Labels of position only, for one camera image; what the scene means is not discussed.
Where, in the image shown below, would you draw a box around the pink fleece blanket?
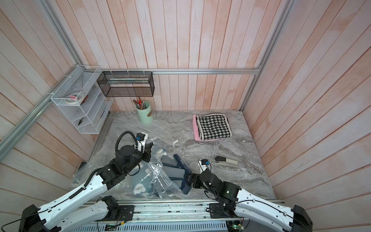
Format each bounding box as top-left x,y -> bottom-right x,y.
192,115 -> 218,142

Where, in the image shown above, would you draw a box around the black white houndstooth knit blanket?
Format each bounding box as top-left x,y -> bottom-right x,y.
196,113 -> 232,140

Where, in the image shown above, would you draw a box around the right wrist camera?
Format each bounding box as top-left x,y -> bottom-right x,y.
198,159 -> 211,173

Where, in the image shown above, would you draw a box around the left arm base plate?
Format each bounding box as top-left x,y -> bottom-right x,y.
106,205 -> 135,222

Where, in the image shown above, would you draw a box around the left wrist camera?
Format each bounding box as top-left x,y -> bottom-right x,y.
136,132 -> 148,152

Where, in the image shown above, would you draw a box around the grey black stapler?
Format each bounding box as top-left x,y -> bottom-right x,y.
214,156 -> 238,167

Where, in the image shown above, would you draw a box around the black mesh wall basket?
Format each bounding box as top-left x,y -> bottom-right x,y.
97,71 -> 155,97

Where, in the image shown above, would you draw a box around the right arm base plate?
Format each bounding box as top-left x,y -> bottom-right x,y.
207,203 -> 237,218

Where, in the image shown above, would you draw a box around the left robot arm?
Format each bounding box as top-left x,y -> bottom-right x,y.
18,143 -> 153,232

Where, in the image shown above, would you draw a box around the coloured pencils in cup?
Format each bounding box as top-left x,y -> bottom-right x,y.
133,96 -> 146,110

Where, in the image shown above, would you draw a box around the teal blanket with white clouds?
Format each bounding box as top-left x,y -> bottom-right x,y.
131,145 -> 172,197

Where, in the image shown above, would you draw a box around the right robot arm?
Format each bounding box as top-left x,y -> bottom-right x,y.
186,169 -> 313,232

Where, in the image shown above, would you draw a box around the dark blue blanket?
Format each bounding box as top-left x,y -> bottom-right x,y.
161,154 -> 192,195

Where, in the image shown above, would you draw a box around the white wire mesh shelf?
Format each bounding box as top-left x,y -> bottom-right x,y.
51,65 -> 113,134

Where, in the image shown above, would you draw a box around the mint green pencil cup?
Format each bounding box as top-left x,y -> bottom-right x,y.
136,101 -> 153,124

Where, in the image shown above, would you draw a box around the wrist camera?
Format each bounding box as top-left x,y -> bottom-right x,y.
198,159 -> 211,173
136,132 -> 148,152

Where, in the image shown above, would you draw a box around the tape roll on shelf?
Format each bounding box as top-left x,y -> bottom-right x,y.
64,92 -> 85,105

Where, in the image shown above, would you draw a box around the clear plastic vacuum bag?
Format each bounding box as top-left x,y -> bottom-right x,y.
71,137 -> 184,200

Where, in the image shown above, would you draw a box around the aluminium frame rail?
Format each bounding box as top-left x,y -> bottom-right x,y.
98,67 -> 260,75

